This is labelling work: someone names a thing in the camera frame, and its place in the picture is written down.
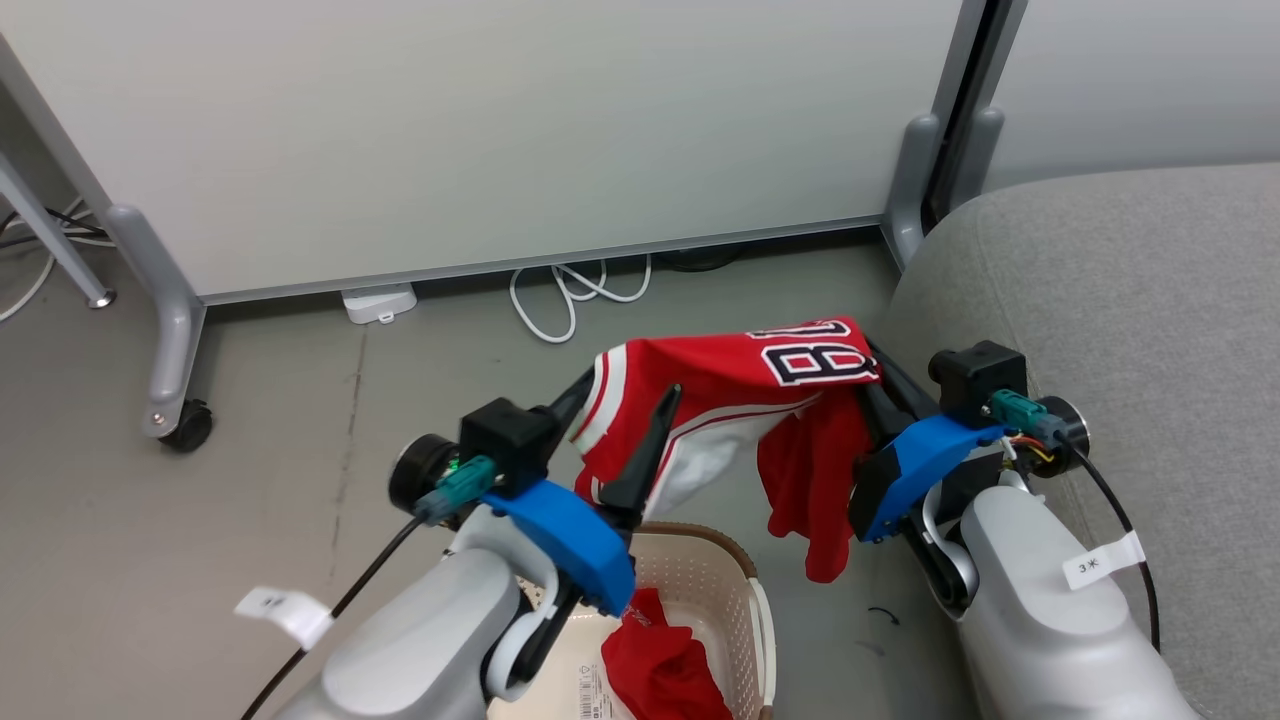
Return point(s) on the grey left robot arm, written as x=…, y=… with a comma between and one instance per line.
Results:
x=430, y=630

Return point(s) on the grey fabric sofa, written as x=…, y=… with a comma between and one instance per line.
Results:
x=1130, y=330

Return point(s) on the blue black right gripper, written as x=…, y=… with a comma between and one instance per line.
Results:
x=920, y=465

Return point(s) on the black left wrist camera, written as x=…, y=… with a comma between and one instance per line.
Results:
x=505, y=440

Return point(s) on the white power adapter box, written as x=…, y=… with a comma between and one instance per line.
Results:
x=380, y=302

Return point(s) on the small black curved scrap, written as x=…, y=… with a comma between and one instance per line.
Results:
x=885, y=613

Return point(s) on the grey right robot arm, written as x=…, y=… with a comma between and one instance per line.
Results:
x=1040, y=610

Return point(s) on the white barcode sticker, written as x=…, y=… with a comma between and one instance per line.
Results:
x=592, y=695

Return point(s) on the grey partition foot with caster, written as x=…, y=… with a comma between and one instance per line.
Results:
x=175, y=330

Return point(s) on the pale green partition panel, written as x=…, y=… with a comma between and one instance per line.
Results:
x=500, y=130

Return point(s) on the red white numbered jersey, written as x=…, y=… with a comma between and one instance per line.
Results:
x=720, y=390

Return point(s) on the plain red garment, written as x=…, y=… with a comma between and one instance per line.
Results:
x=660, y=670

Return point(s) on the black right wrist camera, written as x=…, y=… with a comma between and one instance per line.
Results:
x=978, y=378

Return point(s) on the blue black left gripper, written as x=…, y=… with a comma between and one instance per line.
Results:
x=575, y=540

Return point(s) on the grey slanted table leg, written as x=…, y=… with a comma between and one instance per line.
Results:
x=50, y=230

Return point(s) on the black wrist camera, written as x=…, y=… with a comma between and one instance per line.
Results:
x=505, y=440
x=978, y=378

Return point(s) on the pale partition panel beside sofa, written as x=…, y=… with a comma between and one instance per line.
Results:
x=1140, y=80

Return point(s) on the cream perforated laundry basket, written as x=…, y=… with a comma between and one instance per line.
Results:
x=720, y=590

